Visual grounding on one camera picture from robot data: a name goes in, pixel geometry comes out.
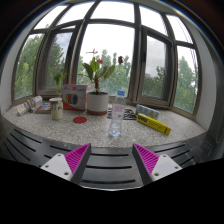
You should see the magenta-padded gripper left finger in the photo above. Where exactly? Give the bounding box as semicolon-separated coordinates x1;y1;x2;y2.
39;143;92;184

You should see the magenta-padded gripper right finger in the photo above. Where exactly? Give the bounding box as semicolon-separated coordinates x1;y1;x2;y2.
131;143;184;186

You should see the clear blue-capped water bottle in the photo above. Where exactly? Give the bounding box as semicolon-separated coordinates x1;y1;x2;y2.
108;89;127;138

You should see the long yellow glue box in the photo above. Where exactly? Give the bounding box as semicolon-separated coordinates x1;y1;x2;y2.
136;112;172;136

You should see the flat round red coaster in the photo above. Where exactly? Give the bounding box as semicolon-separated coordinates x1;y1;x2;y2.
72;116;88;124

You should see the blue and green carton pack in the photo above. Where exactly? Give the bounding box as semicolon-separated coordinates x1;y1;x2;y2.
135;104;161;120

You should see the cream cup with black lettering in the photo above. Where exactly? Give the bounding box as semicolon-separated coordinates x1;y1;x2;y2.
49;97;64;121

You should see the potted red-flowered plant, white pot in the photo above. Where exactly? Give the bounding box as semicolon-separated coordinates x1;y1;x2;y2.
54;48;125;117

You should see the red and white filament box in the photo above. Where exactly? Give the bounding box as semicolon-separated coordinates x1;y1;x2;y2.
62;83;89;112

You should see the plastic-wrapped white packet bundle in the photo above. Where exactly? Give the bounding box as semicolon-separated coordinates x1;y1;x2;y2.
16;95;44;116

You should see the grey-framed bay window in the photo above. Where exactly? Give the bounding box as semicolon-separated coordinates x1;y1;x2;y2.
11;0;203;121

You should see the black wire mesh trivet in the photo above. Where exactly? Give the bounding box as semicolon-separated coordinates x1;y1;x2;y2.
106;108;138;121

